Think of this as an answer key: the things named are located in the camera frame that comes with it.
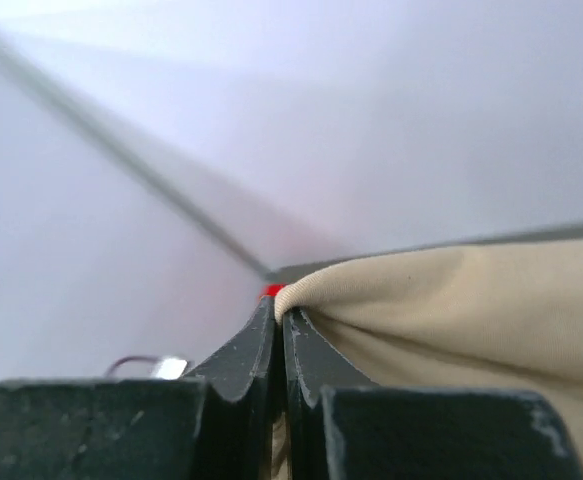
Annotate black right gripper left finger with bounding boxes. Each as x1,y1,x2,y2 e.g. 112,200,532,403
0,299,275,480

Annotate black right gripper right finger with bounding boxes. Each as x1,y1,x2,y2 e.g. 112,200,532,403
282,309,583,479

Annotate beige t shirt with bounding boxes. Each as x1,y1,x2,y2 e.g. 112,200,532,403
275,240,583,463

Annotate folded red t shirt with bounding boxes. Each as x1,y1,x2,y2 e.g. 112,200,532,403
260,284,285,298

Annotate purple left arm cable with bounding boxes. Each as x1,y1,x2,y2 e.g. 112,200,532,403
104,354,162,377

